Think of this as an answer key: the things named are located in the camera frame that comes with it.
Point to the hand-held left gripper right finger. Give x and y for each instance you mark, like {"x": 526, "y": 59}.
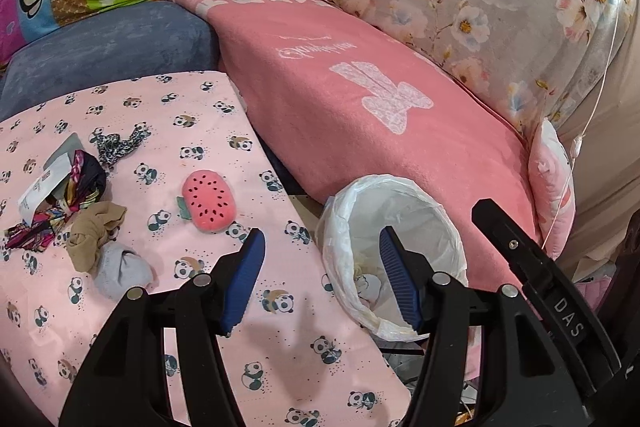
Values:
{"x": 397, "y": 277}

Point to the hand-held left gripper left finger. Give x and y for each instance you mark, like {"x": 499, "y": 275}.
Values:
{"x": 245, "y": 277}

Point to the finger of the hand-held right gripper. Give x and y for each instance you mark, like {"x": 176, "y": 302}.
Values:
{"x": 565, "y": 307}

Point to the bin with white bag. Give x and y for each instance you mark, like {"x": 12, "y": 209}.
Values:
{"x": 400, "y": 207}

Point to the grey sock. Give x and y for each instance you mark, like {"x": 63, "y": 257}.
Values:
{"x": 120, "y": 272}

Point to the beige stocking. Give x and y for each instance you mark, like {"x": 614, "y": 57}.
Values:
{"x": 87, "y": 232}

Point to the leopard print scrunchie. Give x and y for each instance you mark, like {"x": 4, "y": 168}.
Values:
{"x": 112, "y": 149}

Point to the colourful patterned scarf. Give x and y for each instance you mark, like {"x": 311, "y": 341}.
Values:
{"x": 82, "y": 177}

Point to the grey cloth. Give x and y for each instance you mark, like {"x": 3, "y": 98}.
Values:
{"x": 67, "y": 147}

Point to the white paper label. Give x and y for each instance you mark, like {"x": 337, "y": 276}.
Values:
{"x": 42, "y": 189}

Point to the crumpled tissue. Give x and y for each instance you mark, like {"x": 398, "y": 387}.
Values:
{"x": 367, "y": 287}

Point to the small pink pillow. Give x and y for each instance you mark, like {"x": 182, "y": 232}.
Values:
{"x": 547, "y": 177}

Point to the pink panda print cloth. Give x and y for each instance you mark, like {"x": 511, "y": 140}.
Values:
{"x": 200, "y": 117}

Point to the pink blanket with bow print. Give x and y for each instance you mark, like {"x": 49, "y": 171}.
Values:
{"x": 325, "y": 117}

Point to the blue velvet cushion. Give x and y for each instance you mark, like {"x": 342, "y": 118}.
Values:
{"x": 100, "y": 42}

